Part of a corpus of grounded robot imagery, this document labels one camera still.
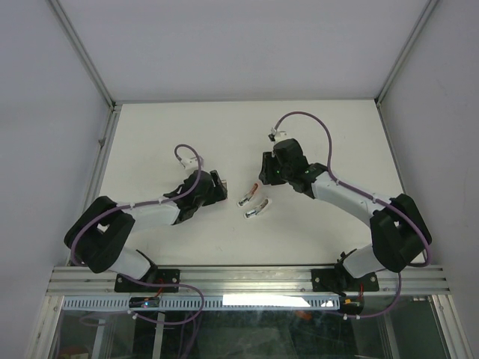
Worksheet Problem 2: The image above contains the aluminium mounting rail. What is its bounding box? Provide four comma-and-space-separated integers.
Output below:
46, 265, 451, 296

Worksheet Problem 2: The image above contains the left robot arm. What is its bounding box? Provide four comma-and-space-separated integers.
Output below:
64, 170, 228, 291

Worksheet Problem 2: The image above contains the purple cable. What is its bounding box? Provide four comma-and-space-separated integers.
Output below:
70, 144, 207, 356
269, 110, 433, 321

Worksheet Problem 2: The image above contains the white slotted cable duct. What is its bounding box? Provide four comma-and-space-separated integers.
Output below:
62, 294, 340, 312

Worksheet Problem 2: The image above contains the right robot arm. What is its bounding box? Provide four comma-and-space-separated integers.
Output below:
259, 138, 432, 289

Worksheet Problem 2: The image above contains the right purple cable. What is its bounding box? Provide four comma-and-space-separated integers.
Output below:
269, 110, 433, 321

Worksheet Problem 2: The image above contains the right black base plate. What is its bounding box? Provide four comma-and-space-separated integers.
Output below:
311, 268, 379, 295

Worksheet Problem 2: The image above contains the pink white stapler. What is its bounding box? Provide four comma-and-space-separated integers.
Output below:
237, 182, 260, 207

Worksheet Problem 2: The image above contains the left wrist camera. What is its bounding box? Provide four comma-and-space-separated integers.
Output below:
180, 157, 198, 168

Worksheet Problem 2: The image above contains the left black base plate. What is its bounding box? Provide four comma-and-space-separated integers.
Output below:
114, 267, 180, 293

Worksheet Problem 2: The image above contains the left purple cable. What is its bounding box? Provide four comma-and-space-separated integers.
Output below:
70, 144, 207, 356

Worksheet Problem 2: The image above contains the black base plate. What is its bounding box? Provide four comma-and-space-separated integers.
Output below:
311, 268, 379, 295
114, 267, 180, 293

